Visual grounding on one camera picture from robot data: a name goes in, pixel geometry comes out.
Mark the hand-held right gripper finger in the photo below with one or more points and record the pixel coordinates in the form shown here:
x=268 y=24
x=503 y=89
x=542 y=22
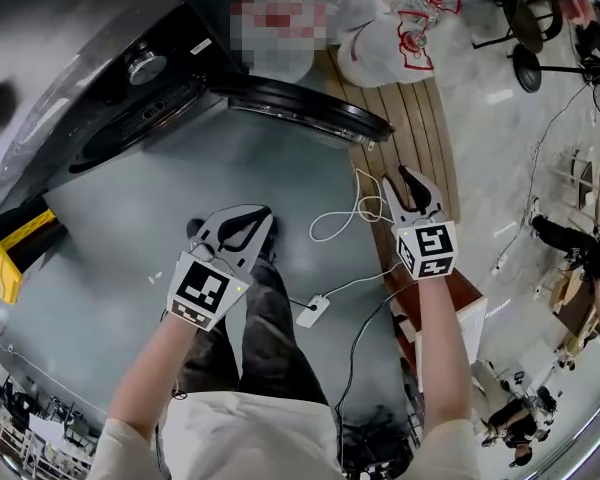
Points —
x=396 y=205
x=425 y=195

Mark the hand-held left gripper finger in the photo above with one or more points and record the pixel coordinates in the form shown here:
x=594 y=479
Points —
x=230 y=214
x=256 y=245

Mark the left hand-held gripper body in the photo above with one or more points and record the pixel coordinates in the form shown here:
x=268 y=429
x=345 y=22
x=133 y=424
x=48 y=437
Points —
x=200 y=288

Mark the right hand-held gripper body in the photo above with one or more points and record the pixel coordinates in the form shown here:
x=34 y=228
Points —
x=425 y=248

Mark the black round washing machine door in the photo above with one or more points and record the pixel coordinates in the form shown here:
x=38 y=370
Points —
x=310 y=110

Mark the grey washing machine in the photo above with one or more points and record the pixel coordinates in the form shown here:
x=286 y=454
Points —
x=55 y=43

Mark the person's right forearm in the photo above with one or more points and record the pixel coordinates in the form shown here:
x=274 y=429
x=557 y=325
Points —
x=442 y=348

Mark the person's left forearm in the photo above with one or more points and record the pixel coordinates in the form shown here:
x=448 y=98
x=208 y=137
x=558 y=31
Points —
x=155 y=368

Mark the wooden slatted platform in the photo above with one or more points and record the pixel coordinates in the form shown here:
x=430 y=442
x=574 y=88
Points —
x=415 y=133

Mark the brown wooden cabinet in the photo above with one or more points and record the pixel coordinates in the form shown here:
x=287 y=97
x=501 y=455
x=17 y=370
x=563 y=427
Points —
x=460 y=313

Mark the person's dark trousers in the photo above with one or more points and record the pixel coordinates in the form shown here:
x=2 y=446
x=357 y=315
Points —
x=265 y=338

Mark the white power strip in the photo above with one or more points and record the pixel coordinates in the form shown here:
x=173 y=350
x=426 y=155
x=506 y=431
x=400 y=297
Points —
x=314 y=310

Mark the person's white shirt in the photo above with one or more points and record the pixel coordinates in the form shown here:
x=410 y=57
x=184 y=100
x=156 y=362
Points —
x=240 y=438

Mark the black round stand base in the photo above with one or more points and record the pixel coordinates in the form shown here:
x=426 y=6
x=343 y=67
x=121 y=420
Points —
x=527 y=70

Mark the wooden stool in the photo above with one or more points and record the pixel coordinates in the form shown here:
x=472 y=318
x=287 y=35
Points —
x=587 y=178

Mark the black chair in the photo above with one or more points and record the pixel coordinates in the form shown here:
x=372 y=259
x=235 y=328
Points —
x=535 y=13

